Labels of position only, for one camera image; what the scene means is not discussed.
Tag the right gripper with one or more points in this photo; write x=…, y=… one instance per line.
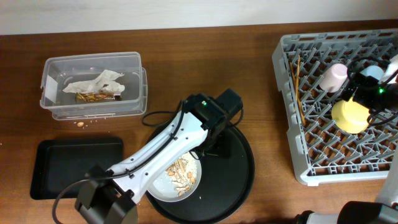
x=367, y=83

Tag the black rectangular tray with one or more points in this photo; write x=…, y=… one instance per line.
x=61, y=162

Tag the grey dishwasher rack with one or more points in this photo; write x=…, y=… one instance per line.
x=318, y=52

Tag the food scraps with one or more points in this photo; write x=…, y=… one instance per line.
x=183, y=174

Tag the pink cup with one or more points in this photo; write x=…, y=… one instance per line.
x=334, y=77

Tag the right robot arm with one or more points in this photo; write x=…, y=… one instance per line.
x=360, y=155

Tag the yellow bowl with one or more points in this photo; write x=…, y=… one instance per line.
x=350, y=116

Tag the wooden chopstick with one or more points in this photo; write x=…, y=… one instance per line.
x=300, y=110
x=297, y=78

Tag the white tissue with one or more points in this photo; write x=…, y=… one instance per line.
x=105, y=82

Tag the blue cup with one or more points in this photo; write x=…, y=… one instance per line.
x=373, y=71

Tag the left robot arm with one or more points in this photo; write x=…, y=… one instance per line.
x=111, y=196

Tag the clear plastic waste bin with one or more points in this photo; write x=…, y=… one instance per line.
x=61, y=71

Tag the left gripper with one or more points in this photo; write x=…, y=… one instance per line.
x=223, y=149

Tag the grey plate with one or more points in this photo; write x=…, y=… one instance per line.
x=161, y=189

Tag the gold snack wrapper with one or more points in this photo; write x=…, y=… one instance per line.
x=92, y=97

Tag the round black serving tray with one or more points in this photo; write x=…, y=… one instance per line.
x=224, y=186

